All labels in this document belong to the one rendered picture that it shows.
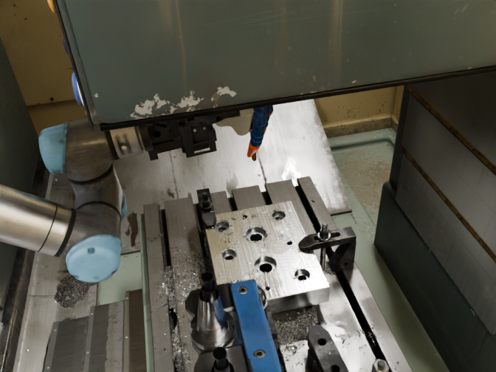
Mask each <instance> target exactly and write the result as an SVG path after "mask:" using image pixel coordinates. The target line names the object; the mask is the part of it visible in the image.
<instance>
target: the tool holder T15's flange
mask: <svg viewBox="0 0 496 372"><path fill-rule="evenodd" d="M224 312H225V314H226V317H227V321H228V326H229V327H228V330H227V333H226V334H225V335H224V336H223V337H222V338H220V339H218V340H204V339H203V338H201V337H200V336H199V335H198V333H197V331H196V321H197V315H196V316H195V317H194V318H193V319H192V321H191V323H190V327H191V328H192V329H193V330H192V334H190V337H191V339H192V346H193V348H194V349H195V351H196V352H197V353H199V354H200V353H201V352H205V351H213V350H214V349H215V348H217V347H223V348H225V347H229V346H232V345H234V344H235V338H234V336H235V328H234V326H233V325H234V319H233V317H232V316H231V315H230V314H229V313H228V312H227V311H224Z"/></svg>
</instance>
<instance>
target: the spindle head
mask: <svg viewBox="0 0 496 372"><path fill-rule="evenodd" d="M56 2H57V5H58V9H59V12H60V14H61V19H62V22H63V26H64V29H65V32H66V37H67V39H68V42H69V47H70V49H71V52H72V57H73V60H74V62H75V67H76V70H77V74H78V77H79V80H80V84H81V87H82V90H83V95H84V97H85V100H86V105H87V108H88V110H89V115H90V117H91V121H92V122H93V123H94V124H100V130H101V131H109V130H114V129H120V128H129V127H134V126H139V125H148V124H153V123H162V122H167V121H172V120H181V119H187V118H192V117H201V116H206V115H211V114H220V113H225V112H231V111H240V110H244V109H253V108H259V107H264V106H273V105H278V104H284V103H293V102H297V101H303V100H312V99H317V98H322V97H331V96H337V95H341V94H350V93H356V92H365V91H370V90H375V89H384V88H389V87H394V86H403V85H409V84H414V83H423V82H428V81H433V80H442V79H447V78H456V77H461V76H467V75H476V74H481V73H486V72H495V71H496V0H56Z"/></svg>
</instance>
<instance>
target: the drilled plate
mask: <svg viewBox="0 0 496 372"><path fill-rule="evenodd" d="M277 209H279V211H277ZM273 210H276V211H273ZM283 211H285V212H283ZM242 213H243V215H242ZM271 213H272V214H271ZM256 214H257V215H256ZM270 214H271V215H270ZM253 215H256V216H253ZM251 216H252V217H251ZM231 217H232V218H235V219H232V218H231ZM244 217H245V218H244ZM271 217H272V218H271ZM216 218H217V221H218V222H217V224H215V227H216V228H215V227H208V228H207V227H206V226H205V225H204V232H205V236H206V240H207V246H208V250H209V254H210V261H211V264H212V268H213V275H214V279H215V283H216V285H219V284H223V283H235V282H236V280H238V279H239V278H240V279H241V280H243V278H244V280H250V279H255V281H256V282H257V285H259V284H261V285H262V286H260V285H259V287H261V288H263V289H264V291H265V294H266V299H267V300H268V304H269V308H270V311H271V313H272V314H273V313H277V312H281V311H287V310H291V309H298V308H301V307H305V306H312V305H315V304H319V303H325V302H329V294H330V286H329V284H328V281H327V279H326V277H325V275H324V273H323V270H322V268H321V266H320V263H319V261H318V260H317V256H316V255H315V253H314V250H311V251H305V250H301V251H297V248H298V243H299V242H300V241H301V240H302V239H303V238H304V237H306V236H307V234H306V232H305V230H304V228H303V225H302V223H301V221H300V219H299V217H298V214H297V212H296V210H295V207H294V205H293V204H292V201H286V202H282V203H277V204H270V205H266V206H261V207H254V208H249V209H245V210H237V211H232V212H228V213H221V214H216ZM243 218H244V220H243ZM222 219H223V221H222ZM227 219H228V220H227ZM270 219H271V220H270ZM278 219H280V220H279V221H280V222H279V221H275V220H278ZM284 219H285V220H284ZM224 220H226V223H225V221H224ZM219 221H220V222H219ZM227 221H228V222H227ZM229 222H230V223H231V222H232V225H231V224H228V223H229ZM229 225H231V226H229ZM244 225H245V226H244ZM255 225H256V227H255ZM249 226H251V227H249ZM261 226H262V227H263V228H262V227H261ZM248 227H249V228H248ZM229 228H230V229H229ZM261 228H262V229H261ZM215 229H217V230H215ZM228 229H229V230H228ZM246 229H247V231H246ZM218 230H223V232H222V231H218ZM266 230H267V231H266ZM290 230H291V231H290ZM225 231H226V232H225ZM231 231H233V232H232V233H230V234H229V235H228V233H229V232H231ZM242 231H243V232H242ZM266 232H267V233H266ZM243 233H244V234H243ZM245 233H246V234H245ZM269 233H271V234H269ZM266 234H267V235H266ZM282 234H283V236H281V235H282ZM244 235H245V236H244ZM279 235H280V236H279ZM266 236H267V237H266ZM278 236H279V237H278ZM219 237H220V238H219ZM265 237H266V238H265ZM246 238H248V239H249V240H250V241H251V242H252V243H251V242H248V241H247V239H246ZM263 238H265V240H263ZM228 239H229V240H228ZM245 239H246V240H245ZM218 240H220V243H219V241H218ZM224 241H225V242H224ZM229 241H230V242H229ZM253 241H254V242H253ZM258 241H259V242H258ZM247 242H248V243H247ZM293 242H294V243H293ZM235 244H236V245H235ZM264 244H265V245H264ZM234 247H235V248H234ZM231 248H232V249H231ZM224 250H225V251H224ZM234 250H235V251H234ZM223 251H224V252H223ZM220 253H221V254H220ZM241 258H242V259H241ZM247 262H248V263H247ZM244 264H245V265H244ZM254 264H255V265H254ZM278 266H279V267H278ZM253 267H254V268H253ZM275 267H276V268H275ZM297 268H298V270H296V269H297ZM255 269H257V270H258V273H257V270H256V271H255ZM273 269H274V271H273ZM252 270H254V271H252ZM251 271H252V272H251ZM264 272H265V274H264ZM268 272H270V274H269V273H268ZM252 273H253V274H252ZM262 273H263V274H262ZM294 274H295V276H294ZM249 275H250V276H249ZM293 277H297V278H295V279H294V278H293ZM256 278H258V279H256ZM235 279H236V280H235ZM266 279H267V280H266ZM268 279H269V280H268ZM298 279H299V280H300V281H299V280H298ZM303 279H304V282H303ZM233 280H235V281H233ZM265 281H266V282H265ZM267 282H269V283H267ZM272 282H273V283H272ZM258 283H259V284H258ZM266 283H267V286H269V285H270V284H271V286H269V287H270V288H269V287H267V286H265V284H266ZM273 287H274V288H273ZM271 288H272V289H273V291H272V289H271ZM265 289H266V290H265Z"/></svg>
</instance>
